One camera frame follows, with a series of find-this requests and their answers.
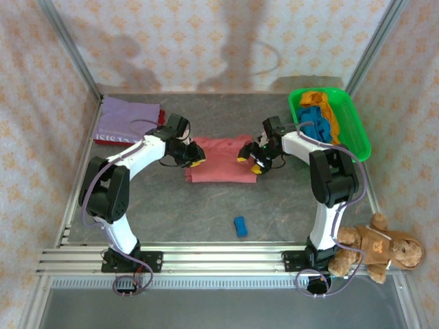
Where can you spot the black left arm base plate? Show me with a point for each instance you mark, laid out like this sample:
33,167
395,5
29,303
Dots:
154,262

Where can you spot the green plastic basket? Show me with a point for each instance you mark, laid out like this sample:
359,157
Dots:
356,127

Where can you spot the folded red printed t-shirt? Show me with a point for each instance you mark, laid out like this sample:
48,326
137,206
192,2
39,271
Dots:
162,118

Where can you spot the orange t-shirt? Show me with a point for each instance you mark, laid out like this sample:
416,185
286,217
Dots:
313,97

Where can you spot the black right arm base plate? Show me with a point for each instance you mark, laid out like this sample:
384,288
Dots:
291,260

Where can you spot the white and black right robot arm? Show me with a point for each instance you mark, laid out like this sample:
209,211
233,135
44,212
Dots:
298,144

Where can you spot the small blue foam block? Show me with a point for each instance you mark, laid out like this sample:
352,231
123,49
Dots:
240,226

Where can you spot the pink t-shirt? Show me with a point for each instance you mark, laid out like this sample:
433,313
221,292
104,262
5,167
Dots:
223,161

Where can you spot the aluminium mounting rail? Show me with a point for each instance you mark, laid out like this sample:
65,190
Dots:
223,260

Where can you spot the folded purple t-shirt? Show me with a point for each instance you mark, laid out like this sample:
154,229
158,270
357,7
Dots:
116,113

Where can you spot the brown teddy bear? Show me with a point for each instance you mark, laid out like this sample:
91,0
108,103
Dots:
377,245

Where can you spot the grey metal panel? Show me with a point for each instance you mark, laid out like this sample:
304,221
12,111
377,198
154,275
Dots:
223,310

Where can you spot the aluminium frame post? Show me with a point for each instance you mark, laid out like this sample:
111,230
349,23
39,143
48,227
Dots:
70,51
374,44

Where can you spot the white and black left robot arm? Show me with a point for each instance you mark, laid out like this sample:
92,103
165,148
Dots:
144,154

